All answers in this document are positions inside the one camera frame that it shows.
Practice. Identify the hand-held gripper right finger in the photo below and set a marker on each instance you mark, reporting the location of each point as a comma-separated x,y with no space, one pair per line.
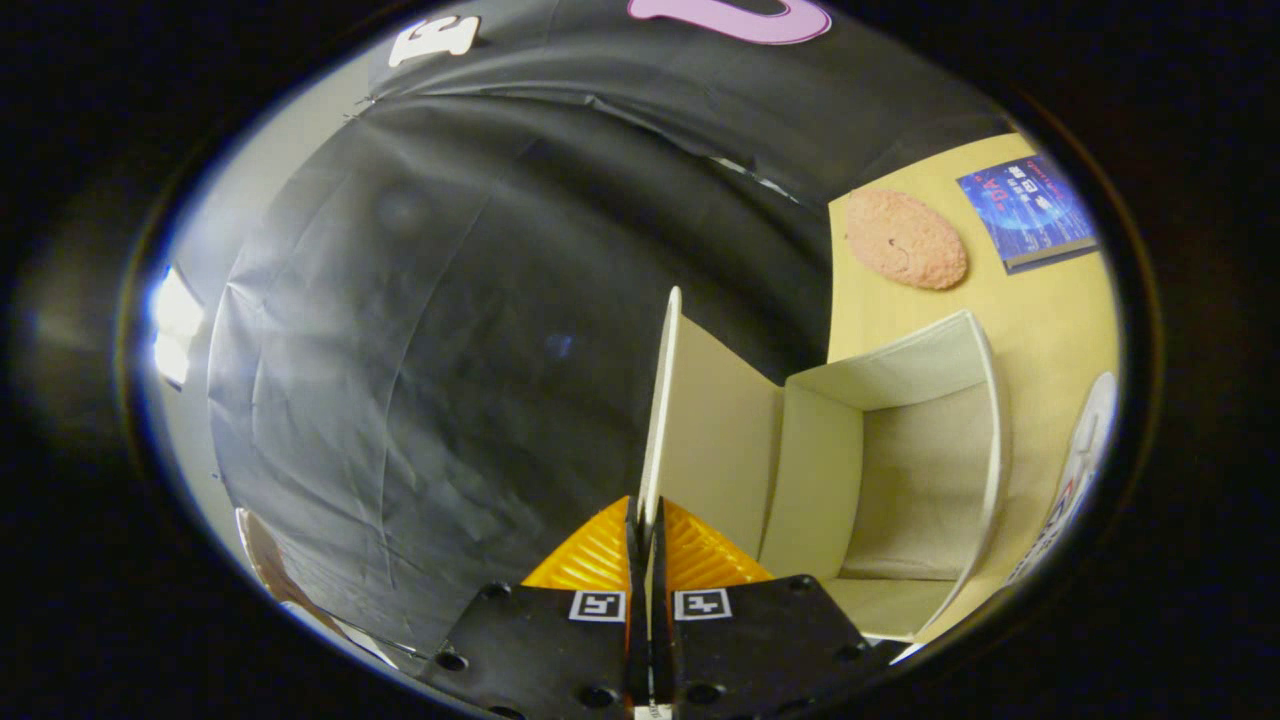
760,650

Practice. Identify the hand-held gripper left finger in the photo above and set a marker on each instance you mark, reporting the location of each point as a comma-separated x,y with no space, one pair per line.
540,650

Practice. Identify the white canvas shoe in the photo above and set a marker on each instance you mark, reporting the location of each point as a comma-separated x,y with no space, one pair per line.
1080,470

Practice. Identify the blue cover book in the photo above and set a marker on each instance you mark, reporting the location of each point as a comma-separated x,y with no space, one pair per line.
1030,205

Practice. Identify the black backdrop cloth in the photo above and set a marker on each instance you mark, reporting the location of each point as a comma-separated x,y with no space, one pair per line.
450,350

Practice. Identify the beige storage box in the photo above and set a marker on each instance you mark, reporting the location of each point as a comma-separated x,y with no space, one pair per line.
900,480

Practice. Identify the orange round sponge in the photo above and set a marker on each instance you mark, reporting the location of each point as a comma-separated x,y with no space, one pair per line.
905,240

